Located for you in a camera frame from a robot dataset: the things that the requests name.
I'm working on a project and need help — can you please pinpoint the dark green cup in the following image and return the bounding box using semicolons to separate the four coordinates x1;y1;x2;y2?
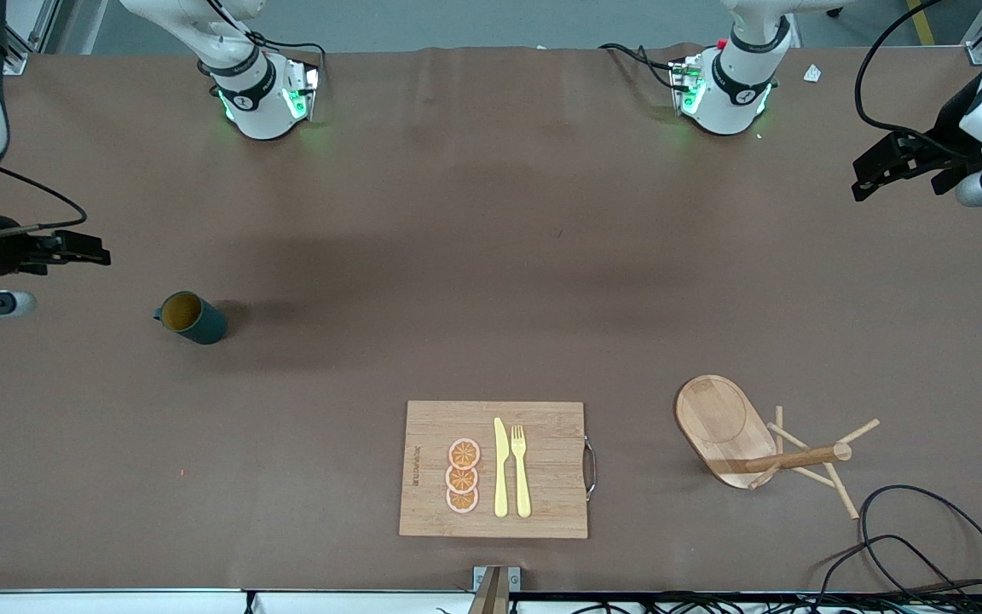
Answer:
153;291;228;346

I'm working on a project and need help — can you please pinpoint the wooden mug rack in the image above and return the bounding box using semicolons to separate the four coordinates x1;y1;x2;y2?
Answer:
674;375;881;519

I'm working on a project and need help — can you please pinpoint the brown table cover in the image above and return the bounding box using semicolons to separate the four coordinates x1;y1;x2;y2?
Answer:
0;47;982;594

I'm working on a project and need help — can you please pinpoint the bamboo cutting board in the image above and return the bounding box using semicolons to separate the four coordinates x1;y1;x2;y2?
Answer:
399;401;590;540

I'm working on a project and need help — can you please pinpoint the yellow plastic fork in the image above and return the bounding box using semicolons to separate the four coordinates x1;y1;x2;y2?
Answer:
511;425;533;519

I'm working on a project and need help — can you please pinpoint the yellow plastic knife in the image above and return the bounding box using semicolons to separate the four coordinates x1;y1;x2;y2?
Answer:
494;417;510;518

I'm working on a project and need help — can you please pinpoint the brown bar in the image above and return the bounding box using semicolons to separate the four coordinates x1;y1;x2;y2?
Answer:
467;567;511;614

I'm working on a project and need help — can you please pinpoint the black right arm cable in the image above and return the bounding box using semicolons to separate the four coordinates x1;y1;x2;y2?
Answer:
0;165;89;233

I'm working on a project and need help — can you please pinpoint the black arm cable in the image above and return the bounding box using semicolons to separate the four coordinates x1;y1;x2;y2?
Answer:
0;165;89;233
853;0;973;163

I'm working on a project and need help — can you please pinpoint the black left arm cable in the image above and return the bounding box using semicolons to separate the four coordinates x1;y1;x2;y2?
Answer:
853;0;973;163

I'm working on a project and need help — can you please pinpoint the black base cable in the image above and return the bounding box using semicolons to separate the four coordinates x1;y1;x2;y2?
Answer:
598;43;681;90
248;32;327;82

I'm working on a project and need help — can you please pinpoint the black looped cable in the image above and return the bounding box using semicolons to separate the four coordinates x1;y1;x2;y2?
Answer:
815;484;982;598

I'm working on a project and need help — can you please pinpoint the black cable bundle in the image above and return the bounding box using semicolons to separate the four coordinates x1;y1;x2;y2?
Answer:
512;590;982;614

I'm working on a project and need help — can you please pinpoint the grey metal bracket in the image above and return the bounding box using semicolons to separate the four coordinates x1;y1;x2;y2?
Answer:
473;565;522;594

